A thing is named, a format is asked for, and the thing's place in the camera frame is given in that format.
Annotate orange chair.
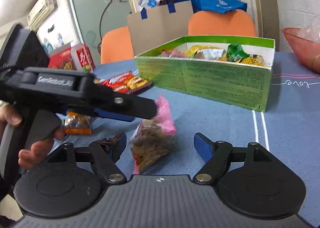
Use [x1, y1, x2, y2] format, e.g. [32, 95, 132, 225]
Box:
[187, 9, 258, 38]
[100, 25, 136, 65]

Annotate silver and brown snack packet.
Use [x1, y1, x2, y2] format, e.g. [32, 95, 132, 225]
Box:
[194, 50, 223, 61]

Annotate person's left hand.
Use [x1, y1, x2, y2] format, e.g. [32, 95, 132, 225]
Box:
[0, 104, 66, 170]

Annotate blue wall stickers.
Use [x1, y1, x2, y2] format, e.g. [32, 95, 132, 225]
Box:
[41, 32, 67, 54]

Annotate pink-top bag of nuts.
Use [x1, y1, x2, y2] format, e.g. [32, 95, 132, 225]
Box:
[129, 95, 177, 174]

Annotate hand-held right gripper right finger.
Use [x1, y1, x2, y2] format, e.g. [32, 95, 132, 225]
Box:
[193, 132, 273, 185]

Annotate red cracker box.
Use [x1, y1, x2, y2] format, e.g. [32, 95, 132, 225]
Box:
[47, 46, 77, 71]

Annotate green candy packet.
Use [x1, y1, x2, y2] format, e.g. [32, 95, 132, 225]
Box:
[226, 42, 251, 63]

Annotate green cardboard box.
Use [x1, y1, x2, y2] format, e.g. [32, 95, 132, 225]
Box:
[134, 35, 276, 113]

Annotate clear yellow lemon packet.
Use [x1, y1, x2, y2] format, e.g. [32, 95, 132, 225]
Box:
[239, 55, 267, 68]

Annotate pink snack packet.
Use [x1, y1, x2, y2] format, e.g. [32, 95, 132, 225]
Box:
[162, 48, 188, 59]

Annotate blue tablecloth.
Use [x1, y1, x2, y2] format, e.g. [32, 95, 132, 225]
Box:
[0, 51, 320, 228]

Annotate red plastic bowl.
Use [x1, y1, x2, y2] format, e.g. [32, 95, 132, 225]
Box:
[282, 27, 320, 74]

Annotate orange peanut packet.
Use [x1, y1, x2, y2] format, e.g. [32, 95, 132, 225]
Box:
[63, 111, 92, 135]

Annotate red snack packet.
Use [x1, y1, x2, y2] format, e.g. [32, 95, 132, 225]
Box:
[96, 71, 153, 94]

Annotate blue bag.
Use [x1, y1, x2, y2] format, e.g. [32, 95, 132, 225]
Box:
[173, 0, 248, 15]

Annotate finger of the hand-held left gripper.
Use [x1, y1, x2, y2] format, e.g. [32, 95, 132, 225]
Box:
[84, 83, 158, 120]
[93, 108, 136, 123]

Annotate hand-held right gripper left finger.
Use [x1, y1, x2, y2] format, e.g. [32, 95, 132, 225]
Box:
[46, 132, 127, 185]

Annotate white air conditioner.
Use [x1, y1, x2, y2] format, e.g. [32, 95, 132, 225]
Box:
[26, 0, 58, 28]

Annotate yellow snack packet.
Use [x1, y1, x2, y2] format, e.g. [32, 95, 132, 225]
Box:
[184, 45, 225, 59]

